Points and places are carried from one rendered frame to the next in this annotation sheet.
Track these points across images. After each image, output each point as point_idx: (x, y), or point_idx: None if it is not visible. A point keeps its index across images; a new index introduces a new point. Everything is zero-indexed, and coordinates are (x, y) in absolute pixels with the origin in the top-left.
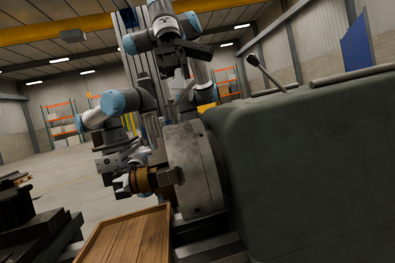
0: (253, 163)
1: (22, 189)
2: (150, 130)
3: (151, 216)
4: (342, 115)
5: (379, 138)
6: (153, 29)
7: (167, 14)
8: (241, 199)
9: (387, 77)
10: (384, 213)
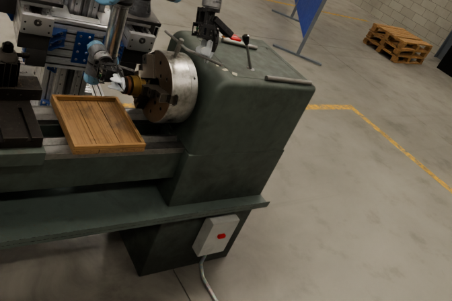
0: (218, 109)
1: (23, 56)
2: (118, 23)
3: (103, 105)
4: (268, 99)
5: (275, 115)
6: None
7: None
8: (202, 124)
9: (297, 89)
10: (254, 148)
